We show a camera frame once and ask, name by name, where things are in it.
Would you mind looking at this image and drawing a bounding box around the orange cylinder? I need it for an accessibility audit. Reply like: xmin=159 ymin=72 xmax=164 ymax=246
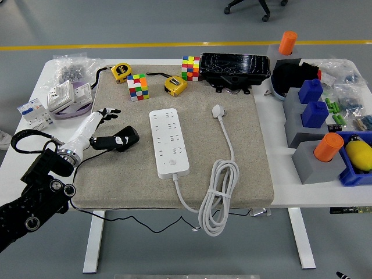
xmin=278 ymin=31 xmax=298 ymax=56
xmin=313 ymin=133 xmax=345 ymax=163

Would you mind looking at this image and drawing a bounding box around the white wall socket panel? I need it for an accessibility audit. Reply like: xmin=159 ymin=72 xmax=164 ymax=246
xmin=71 ymin=83 xmax=93 ymax=104

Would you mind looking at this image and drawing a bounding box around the long black circuit board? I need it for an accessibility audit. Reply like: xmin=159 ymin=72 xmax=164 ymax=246
xmin=330 ymin=206 xmax=372 ymax=215

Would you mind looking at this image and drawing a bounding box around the white power strip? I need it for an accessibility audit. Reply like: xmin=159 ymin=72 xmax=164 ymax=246
xmin=149 ymin=108 xmax=190 ymax=180

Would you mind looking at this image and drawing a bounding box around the blue plastic bin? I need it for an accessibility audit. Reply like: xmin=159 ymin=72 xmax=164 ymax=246
xmin=334 ymin=130 xmax=372 ymax=187

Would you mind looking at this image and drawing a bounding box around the black office chair base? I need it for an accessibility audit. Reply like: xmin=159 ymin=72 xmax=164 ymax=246
xmin=223 ymin=0 xmax=288 ymax=23

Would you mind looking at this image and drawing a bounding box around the clear bag of grey nuts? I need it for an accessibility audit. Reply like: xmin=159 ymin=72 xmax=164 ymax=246
xmin=42 ymin=53 xmax=104 ymax=90

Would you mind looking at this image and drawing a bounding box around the thin black adapter cord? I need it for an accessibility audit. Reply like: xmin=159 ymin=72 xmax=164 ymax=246
xmin=69 ymin=148 xmax=201 ymax=234

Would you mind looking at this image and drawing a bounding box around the yellow tape measure round label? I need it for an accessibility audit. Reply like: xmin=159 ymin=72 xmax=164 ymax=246
xmin=90 ymin=63 xmax=132 ymax=90

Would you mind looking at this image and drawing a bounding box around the white power strip cord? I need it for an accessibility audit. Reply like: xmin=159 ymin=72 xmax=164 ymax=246
xmin=172 ymin=117 xmax=241 ymax=237

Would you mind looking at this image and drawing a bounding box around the blue block with knob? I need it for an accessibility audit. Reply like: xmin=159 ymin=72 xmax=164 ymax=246
xmin=298 ymin=78 xmax=324 ymax=105
xmin=301 ymin=101 xmax=330 ymax=128

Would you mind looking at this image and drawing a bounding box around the grey base block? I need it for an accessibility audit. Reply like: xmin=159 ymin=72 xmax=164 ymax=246
xmin=291 ymin=140 xmax=347 ymax=185
xmin=282 ymin=86 xmax=325 ymax=117
xmin=284 ymin=108 xmax=331 ymax=149
xmin=267 ymin=44 xmax=303 ymax=69

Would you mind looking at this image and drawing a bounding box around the white circuit breaker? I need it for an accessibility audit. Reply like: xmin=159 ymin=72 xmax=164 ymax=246
xmin=16 ymin=98 xmax=55 ymax=134

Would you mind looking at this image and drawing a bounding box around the clear bag of blue parts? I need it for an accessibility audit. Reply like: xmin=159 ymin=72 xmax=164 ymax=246
xmin=353 ymin=115 xmax=372 ymax=133
xmin=315 ymin=59 xmax=364 ymax=88
xmin=334 ymin=84 xmax=366 ymax=113

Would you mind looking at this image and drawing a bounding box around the grey-brown mat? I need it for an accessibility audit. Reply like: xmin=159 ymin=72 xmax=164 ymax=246
xmin=70 ymin=64 xmax=276 ymax=210

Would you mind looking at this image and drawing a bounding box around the yellow tape measure silver clip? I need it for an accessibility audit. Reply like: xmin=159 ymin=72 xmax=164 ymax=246
xmin=146 ymin=71 xmax=188 ymax=97

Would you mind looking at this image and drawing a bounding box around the white wall socket box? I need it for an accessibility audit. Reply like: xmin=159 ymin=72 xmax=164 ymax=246
xmin=46 ymin=80 xmax=76 ymax=114

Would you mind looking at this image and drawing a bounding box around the silver bracket under table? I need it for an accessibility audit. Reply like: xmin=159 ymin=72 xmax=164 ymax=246
xmin=249 ymin=208 xmax=273 ymax=217

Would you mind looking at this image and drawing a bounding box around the black power adapter plug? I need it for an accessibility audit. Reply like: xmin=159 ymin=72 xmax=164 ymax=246
xmin=112 ymin=126 xmax=140 ymax=152

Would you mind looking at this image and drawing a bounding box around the white blue bowl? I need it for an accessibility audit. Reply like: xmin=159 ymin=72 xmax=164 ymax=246
xmin=270 ymin=76 xmax=287 ymax=102

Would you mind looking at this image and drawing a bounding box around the white table leg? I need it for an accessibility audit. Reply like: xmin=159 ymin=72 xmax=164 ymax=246
xmin=83 ymin=209 xmax=106 ymax=274
xmin=287 ymin=208 xmax=317 ymax=270

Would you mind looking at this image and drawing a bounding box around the multicolour puzzle cube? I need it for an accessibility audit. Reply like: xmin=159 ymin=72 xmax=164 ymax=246
xmin=127 ymin=74 xmax=149 ymax=102
xmin=181 ymin=55 xmax=201 ymax=81

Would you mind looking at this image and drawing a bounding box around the white three-pin plug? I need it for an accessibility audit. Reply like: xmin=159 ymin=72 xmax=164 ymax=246
xmin=211 ymin=104 xmax=226 ymax=120

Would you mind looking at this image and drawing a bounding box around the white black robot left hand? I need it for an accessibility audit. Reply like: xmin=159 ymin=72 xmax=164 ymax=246
xmin=61 ymin=108 xmax=129 ymax=167

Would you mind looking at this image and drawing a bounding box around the yellow toy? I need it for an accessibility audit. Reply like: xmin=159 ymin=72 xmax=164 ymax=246
xmin=345 ymin=134 xmax=372 ymax=172

